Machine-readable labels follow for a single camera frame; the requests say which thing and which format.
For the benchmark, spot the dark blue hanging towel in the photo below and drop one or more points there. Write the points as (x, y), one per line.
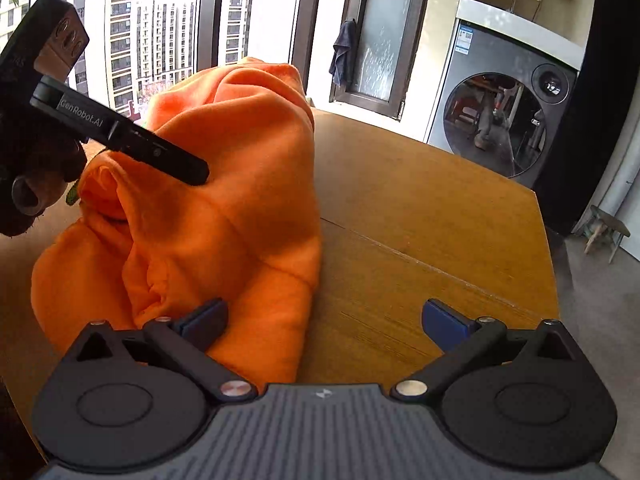
(344, 52)

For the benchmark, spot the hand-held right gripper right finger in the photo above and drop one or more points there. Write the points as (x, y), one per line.
(442, 325)

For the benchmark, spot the small green item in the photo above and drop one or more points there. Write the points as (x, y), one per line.
(73, 195)

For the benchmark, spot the person's left hand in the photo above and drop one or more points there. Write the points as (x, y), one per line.
(30, 195)

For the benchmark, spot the black curtain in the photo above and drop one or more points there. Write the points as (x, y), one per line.
(600, 85)

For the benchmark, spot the small wooden stool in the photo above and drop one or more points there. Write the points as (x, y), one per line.
(606, 230)

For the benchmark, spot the frosted glass window sash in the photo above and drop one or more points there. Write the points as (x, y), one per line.
(382, 35)

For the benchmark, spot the dark window frame post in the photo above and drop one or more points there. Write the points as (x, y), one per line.
(209, 12)

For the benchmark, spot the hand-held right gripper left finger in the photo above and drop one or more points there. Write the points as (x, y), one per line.
(202, 319)

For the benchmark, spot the grey front-load washing machine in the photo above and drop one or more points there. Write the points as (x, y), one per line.
(505, 110)

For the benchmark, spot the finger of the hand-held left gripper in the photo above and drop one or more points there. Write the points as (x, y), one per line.
(170, 160)

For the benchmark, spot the orange hoodie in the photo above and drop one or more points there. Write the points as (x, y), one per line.
(220, 195)

